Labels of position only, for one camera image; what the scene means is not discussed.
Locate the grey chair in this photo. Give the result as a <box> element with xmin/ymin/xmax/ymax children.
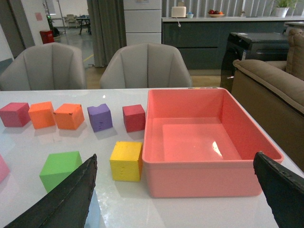
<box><xmin>0</xmin><ymin>42</ymin><xmax>87</xmax><ymax>91</ymax></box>
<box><xmin>100</xmin><ymin>43</ymin><xmax>192</xmax><ymax>89</ymax></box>

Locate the pink foam block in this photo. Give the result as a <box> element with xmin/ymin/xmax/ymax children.
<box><xmin>0</xmin><ymin>155</ymin><xmax>10</xmax><ymax>182</ymax></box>

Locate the grey chair right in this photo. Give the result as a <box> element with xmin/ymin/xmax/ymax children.
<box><xmin>100</xmin><ymin>43</ymin><xmax>192</xmax><ymax>89</ymax></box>

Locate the white refrigerator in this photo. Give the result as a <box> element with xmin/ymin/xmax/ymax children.
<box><xmin>123</xmin><ymin>0</ymin><xmax>162</xmax><ymax>46</ymax></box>

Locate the dark grey counter cabinet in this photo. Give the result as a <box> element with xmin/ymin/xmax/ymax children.
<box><xmin>162</xmin><ymin>16</ymin><xmax>304</xmax><ymax>70</ymax></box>

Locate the yellow foam block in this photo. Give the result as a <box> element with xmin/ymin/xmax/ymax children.
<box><xmin>110</xmin><ymin>141</ymin><xmax>143</xmax><ymax>182</ymax></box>

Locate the orange foam block with marks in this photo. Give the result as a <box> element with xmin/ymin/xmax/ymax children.
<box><xmin>53</xmin><ymin>104</ymin><xmax>85</xmax><ymax>130</ymax></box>

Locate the small blue bowl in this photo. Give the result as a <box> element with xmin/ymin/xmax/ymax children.
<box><xmin>186</xmin><ymin>12</ymin><xmax>194</xmax><ymax>19</ymax></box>

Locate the grey curtain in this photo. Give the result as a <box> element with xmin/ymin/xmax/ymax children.
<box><xmin>87</xmin><ymin>0</ymin><xmax>126</xmax><ymax>67</ymax></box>

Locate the dark red foam block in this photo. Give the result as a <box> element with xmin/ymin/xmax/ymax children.
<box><xmin>122</xmin><ymin>104</ymin><xmax>145</xmax><ymax>133</ymax></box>

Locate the pink plastic bin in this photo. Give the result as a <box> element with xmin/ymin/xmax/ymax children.
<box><xmin>142</xmin><ymin>88</ymin><xmax>284</xmax><ymax>198</ymax></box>

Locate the red bin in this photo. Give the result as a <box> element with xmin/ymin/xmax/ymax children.
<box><xmin>39</xmin><ymin>30</ymin><xmax>55</xmax><ymax>44</ymax></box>

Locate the grey chair left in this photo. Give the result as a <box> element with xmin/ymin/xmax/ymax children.
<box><xmin>0</xmin><ymin>42</ymin><xmax>87</xmax><ymax>91</ymax></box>

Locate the green foam block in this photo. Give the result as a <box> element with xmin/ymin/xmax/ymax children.
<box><xmin>39</xmin><ymin>151</ymin><xmax>83</xmax><ymax>193</ymax></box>

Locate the brown sofa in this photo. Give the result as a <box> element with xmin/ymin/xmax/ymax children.
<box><xmin>232</xmin><ymin>28</ymin><xmax>304</xmax><ymax>170</ymax></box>

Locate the fruit plate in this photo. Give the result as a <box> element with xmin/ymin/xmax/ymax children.
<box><xmin>208</xmin><ymin>9</ymin><xmax>225</xmax><ymax>18</ymax></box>

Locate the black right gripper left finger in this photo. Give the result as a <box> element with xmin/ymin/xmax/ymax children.
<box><xmin>5</xmin><ymin>154</ymin><xmax>97</xmax><ymax>228</ymax></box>

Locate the white toaster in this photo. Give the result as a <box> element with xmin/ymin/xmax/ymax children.
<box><xmin>171</xmin><ymin>6</ymin><xmax>186</xmax><ymax>18</ymax></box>

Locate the potted plant white pot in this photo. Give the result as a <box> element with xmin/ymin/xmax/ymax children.
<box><xmin>271</xmin><ymin>0</ymin><xmax>300</xmax><ymax>18</ymax></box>

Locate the purple foam block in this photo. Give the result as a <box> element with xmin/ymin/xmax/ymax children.
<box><xmin>87</xmin><ymin>104</ymin><xmax>113</xmax><ymax>132</ymax></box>

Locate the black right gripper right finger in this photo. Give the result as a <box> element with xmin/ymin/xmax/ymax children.
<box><xmin>253</xmin><ymin>152</ymin><xmax>304</xmax><ymax>228</ymax></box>

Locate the magenta foam block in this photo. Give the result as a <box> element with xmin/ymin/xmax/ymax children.
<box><xmin>0</xmin><ymin>103</ymin><xmax>30</xmax><ymax>127</ymax></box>

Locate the black appliance box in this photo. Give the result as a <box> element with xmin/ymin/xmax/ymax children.
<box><xmin>220</xmin><ymin>32</ymin><xmax>289</xmax><ymax>91</ymax></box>

